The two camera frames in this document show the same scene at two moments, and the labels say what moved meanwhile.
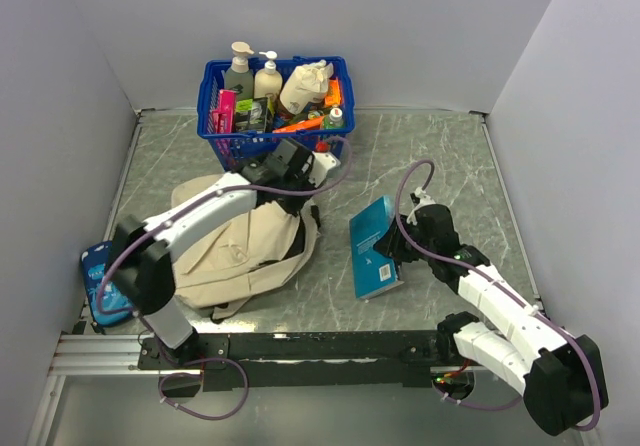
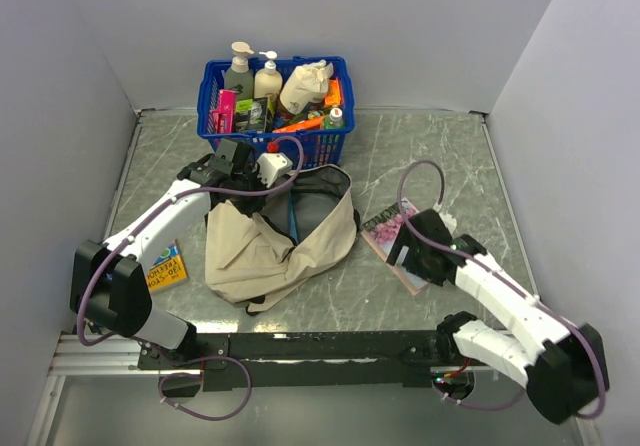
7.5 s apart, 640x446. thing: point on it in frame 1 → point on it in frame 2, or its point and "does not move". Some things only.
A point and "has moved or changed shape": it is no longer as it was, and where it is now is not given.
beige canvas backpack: x=259 y=251 has moved or changed shape
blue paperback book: x=373 y=270 → x=292 y=219
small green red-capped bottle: x=334 y=120 does not move
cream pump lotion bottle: x=268 y=82 does not move
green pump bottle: x=239 y=77 does not move
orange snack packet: x=333 y=95 does not move
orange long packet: x=309 y=124 does not move
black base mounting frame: x=263 y=360 does not move
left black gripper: x=295 y=207 → x=249 y=208
